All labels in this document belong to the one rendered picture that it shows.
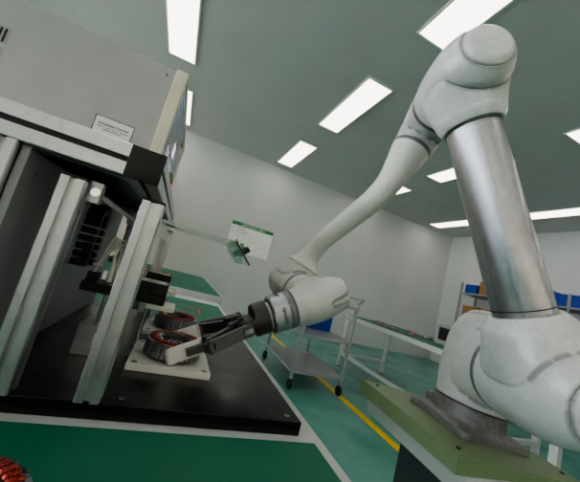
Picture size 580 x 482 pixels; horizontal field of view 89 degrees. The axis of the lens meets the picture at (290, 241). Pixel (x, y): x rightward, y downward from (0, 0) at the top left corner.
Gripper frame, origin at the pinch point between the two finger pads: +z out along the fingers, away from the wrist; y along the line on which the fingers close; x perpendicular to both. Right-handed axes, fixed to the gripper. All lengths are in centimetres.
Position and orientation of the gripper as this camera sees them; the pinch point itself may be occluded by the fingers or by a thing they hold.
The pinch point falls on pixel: (176, 344)
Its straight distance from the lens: 69.2
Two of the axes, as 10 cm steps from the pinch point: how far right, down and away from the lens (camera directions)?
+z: -9.1, 2.1, -3.5
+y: 3.5, -0.3, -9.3
